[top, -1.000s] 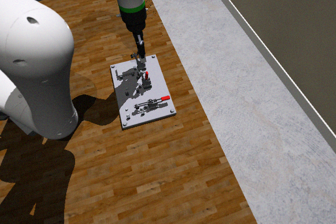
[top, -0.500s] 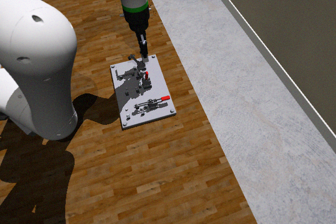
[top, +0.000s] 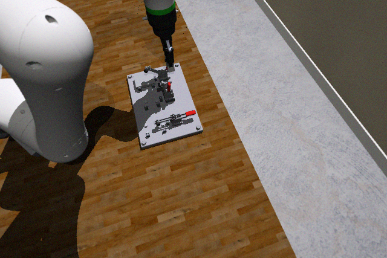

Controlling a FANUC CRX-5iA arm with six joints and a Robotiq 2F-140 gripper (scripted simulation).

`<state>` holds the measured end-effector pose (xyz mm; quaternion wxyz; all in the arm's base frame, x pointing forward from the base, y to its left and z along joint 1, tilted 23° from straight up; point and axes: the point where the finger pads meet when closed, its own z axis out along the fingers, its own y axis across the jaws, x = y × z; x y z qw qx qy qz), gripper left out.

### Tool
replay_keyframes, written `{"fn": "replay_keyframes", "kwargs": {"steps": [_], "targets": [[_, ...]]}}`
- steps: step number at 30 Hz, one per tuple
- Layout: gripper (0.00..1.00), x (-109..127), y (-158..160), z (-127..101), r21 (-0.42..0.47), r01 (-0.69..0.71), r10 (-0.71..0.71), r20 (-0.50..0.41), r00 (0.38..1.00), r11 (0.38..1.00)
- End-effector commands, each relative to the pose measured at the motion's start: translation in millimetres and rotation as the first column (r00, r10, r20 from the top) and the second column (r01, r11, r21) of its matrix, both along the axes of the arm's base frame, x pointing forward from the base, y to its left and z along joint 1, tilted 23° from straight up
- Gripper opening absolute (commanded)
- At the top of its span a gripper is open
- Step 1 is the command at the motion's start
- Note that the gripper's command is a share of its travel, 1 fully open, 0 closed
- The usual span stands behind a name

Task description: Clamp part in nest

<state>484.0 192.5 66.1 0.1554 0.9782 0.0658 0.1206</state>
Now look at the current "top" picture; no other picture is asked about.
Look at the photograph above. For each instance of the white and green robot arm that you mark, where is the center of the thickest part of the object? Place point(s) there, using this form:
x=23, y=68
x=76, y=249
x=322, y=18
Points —
x=47, y=50

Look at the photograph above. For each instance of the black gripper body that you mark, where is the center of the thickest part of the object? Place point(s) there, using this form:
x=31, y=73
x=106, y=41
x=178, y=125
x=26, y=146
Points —
x=165, y=33

